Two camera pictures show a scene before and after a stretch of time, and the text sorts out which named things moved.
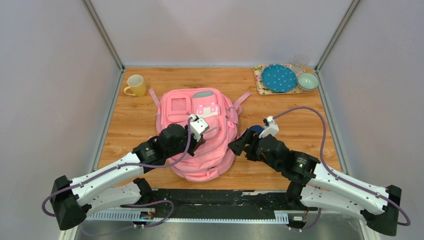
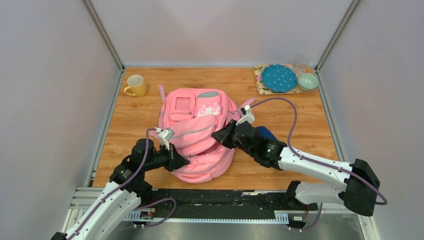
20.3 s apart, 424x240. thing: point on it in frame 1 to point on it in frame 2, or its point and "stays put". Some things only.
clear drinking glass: (300, 62) stays put
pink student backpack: (213, 158) stays put
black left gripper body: (181, 148) to (164, 157)
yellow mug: (137, 84) stays put
